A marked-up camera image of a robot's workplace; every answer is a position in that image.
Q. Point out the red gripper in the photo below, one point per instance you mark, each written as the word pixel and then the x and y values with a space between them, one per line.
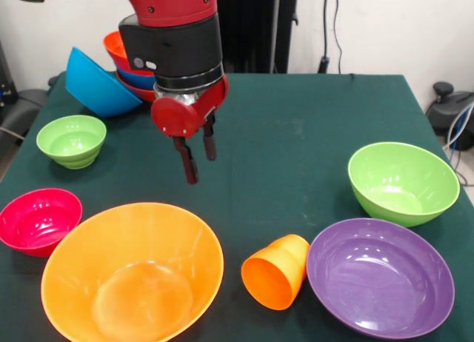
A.
pixel 174 116

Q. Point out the red-orange plastic bowl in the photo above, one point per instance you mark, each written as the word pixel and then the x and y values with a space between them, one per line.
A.
pixel 142 94
pixel 113 46

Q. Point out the blue plastic bowl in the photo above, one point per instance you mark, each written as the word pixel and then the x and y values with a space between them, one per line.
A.
pixel 137 81
pixel 96 90

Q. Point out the large orange plastic bowl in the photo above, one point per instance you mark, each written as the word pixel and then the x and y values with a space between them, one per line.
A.
pixel 129 253

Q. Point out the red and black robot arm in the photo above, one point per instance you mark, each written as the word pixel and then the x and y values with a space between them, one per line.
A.
pixel 174 35

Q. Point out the dark green tablecloth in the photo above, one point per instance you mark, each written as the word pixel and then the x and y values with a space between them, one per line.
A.
pixel 277 153

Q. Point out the small green plastic bowl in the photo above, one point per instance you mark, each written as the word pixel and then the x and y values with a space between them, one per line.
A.
pixel 72 157

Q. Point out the orange plastic cup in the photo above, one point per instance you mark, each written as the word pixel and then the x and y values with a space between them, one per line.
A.
pixel 274 279

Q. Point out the pink plastic bowl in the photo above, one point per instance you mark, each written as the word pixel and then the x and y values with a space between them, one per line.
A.
pixel 33 220

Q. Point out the black wheeled base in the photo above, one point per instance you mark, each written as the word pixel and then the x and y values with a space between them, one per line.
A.
pixel 22 109
pixel 444 112

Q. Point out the large green plastic bowl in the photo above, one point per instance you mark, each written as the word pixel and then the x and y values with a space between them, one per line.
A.
pixel 403 186

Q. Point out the purple plastic bowl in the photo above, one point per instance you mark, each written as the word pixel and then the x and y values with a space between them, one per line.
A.
pixel 379 279

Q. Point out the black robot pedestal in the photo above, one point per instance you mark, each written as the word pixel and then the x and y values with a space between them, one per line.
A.
pixel 252 23

